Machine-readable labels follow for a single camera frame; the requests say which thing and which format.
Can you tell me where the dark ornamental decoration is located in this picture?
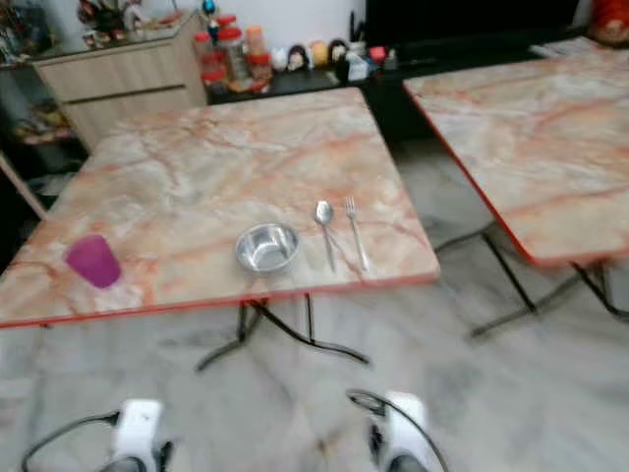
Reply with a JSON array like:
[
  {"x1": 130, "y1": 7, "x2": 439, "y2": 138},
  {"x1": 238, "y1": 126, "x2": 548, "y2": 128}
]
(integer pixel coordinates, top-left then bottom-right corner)
[{"x1": 77, "y1": 0, "x2": 153, "y2": 50}]

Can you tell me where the black television stand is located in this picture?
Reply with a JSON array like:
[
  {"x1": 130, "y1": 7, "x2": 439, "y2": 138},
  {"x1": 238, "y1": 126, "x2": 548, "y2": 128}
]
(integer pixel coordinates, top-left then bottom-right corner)
[{"x1": 206, "y1": 34, "x2": 591, "y2": 144}]

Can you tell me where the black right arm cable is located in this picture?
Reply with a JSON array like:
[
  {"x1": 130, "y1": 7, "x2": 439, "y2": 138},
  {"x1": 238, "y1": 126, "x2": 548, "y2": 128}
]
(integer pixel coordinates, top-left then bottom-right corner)
[{"x1": 346, "y1": 388, "x2": 453, "y2": 472}]

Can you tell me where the red lid plastic jar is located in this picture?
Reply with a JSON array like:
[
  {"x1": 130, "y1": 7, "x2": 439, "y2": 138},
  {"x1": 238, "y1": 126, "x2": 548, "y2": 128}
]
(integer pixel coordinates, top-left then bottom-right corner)
[
  {"x1": 244, "y1": 27, "x2": 271, "y2": 85},
  {"x1": 193, "y1": 31, "x2": 217, "y2": 89},
  {"x1": 216, "y1": 27, "x2": 245, "y2": 85}
]

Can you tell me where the small dark haired figurine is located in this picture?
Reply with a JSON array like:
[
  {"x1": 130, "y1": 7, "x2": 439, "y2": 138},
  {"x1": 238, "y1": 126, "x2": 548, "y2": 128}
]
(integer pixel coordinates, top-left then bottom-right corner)
[
  {"x1": 328, "y1": 37, "x2": 349, "y2": 66},
  {"x1": 287, "y1": 43, "x2": 311, "y2": 73}
]

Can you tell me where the printed paper sheet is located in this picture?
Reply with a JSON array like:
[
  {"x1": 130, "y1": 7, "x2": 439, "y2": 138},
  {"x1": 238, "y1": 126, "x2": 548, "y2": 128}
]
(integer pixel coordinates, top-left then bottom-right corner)
[{"x1": 529, "y1": 37, "x2": 600, "y2": 58}]

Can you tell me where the small steel bowl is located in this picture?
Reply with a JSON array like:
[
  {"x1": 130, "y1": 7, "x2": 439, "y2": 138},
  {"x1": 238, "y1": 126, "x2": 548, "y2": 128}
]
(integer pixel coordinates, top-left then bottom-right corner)
[{"x1": 234, "y1": 222, "x2": 302, "y2": 276}]

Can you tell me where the marble pattern folding table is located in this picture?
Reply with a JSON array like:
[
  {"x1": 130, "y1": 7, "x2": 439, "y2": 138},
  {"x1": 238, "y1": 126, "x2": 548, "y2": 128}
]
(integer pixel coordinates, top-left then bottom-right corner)
[
  {"x1": 0, "y1": 85, "x2": 443, "y2": 375},
  {"x1": 403, "y1": 47, "x2": 629, "y2": 341}
]

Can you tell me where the steel spoon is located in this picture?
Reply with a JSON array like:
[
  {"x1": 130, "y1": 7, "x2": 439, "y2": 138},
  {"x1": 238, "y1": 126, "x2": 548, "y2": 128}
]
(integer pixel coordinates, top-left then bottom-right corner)
[{"x1": 314, "y1": 200, "x2": 340, "y2": 273}]

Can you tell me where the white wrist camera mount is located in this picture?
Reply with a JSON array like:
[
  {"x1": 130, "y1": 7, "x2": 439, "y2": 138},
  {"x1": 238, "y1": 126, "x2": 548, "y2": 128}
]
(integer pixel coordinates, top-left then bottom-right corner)
[
  {"x1": 113, "y1": 398, "x2": 163, "y2": 468},
  {"x1": 383, "y1": 391, "x2": 433, "y2": 465}
]

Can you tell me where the steel fork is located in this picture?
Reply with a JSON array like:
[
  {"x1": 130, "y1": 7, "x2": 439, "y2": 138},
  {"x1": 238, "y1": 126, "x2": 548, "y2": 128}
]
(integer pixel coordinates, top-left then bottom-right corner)
[{"x1": 344, "y1": 197, "x2": 372, "y2": 273}]

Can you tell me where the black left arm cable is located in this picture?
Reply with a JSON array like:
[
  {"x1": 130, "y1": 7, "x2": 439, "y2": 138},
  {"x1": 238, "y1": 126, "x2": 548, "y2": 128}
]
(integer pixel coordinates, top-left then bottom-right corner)
[{"x1": 20, "y1": 413, "x2": 119, "y2": 472}]

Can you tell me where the black television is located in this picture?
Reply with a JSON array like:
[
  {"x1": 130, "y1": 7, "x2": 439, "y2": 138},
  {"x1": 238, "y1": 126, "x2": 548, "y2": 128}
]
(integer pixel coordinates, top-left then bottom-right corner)
[{"x1": 364, "y1": 0, "x2": 586, "y2": 45}]

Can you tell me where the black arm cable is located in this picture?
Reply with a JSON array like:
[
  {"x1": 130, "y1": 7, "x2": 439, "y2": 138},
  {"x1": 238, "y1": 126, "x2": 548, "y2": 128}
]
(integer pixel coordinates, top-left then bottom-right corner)
[
  {"x1": 346, "y1": 388, "x2": 453, "y2": 472},
  {"x1": 20, "y1": 413, "x2": 119, "y2": 472}
]

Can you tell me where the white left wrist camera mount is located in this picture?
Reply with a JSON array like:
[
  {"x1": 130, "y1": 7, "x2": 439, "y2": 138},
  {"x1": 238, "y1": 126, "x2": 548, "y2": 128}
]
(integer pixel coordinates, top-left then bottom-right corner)
[{"x1": 113, "y1": 398, "x2": 163, "y2": 468}]

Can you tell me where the purple plastic cup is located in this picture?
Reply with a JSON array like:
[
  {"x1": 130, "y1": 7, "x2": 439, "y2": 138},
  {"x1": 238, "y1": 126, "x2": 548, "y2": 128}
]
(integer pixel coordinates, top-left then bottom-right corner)
[{"x1": 64, "y1": 234, "x2": 124, "y2": 290}]

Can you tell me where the blue ball ornament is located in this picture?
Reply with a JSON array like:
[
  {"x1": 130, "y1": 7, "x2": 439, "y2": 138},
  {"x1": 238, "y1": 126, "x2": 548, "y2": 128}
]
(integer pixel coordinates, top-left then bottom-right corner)
[{"x1": 200, "y1": 0, "x2": 219, "y2": 40}]

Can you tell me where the small white bottle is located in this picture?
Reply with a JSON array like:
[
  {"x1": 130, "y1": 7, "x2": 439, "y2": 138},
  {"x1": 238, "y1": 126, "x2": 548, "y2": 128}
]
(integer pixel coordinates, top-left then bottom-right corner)
[{"x1": 346, "y1": 41, "x2": 371, "y2": 82}]

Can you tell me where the black open shelf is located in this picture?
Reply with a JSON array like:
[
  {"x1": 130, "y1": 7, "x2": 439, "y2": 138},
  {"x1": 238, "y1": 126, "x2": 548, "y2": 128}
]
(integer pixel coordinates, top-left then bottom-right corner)
[{"x1": 0, "y1": 64, "x2": 89, "y2": 183}]

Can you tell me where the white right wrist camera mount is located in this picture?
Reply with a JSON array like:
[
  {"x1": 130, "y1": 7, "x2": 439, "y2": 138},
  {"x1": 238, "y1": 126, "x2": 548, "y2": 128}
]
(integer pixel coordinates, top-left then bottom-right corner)
[{"x1": 383, "y1": 391, "x2": 433, "y2": 465}]

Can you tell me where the light wooden cabinet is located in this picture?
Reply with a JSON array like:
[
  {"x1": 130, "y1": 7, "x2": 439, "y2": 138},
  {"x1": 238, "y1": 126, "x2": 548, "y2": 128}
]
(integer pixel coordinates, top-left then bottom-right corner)
[{"x1": 31, "y1": 15, "x2": 207, "y2": 148}]

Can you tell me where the large red figurine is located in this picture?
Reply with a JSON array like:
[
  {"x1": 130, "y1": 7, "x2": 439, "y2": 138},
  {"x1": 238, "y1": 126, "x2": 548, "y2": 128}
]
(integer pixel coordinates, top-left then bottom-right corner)
[{"x1": 590, "y1": 0, "x2": 629, "y2": 45}]

